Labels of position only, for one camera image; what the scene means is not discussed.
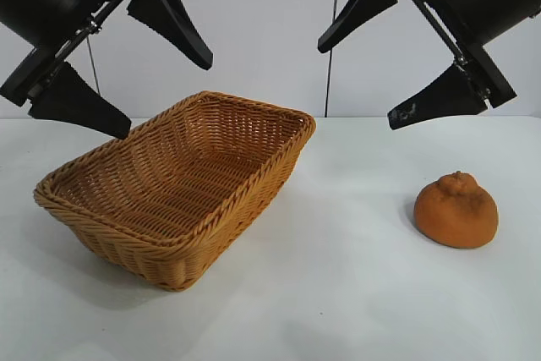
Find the tan woven wicker basket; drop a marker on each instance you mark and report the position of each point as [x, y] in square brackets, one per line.
[190, 175]

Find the bumpy orange fruit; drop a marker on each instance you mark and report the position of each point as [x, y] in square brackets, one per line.
[456, 217]

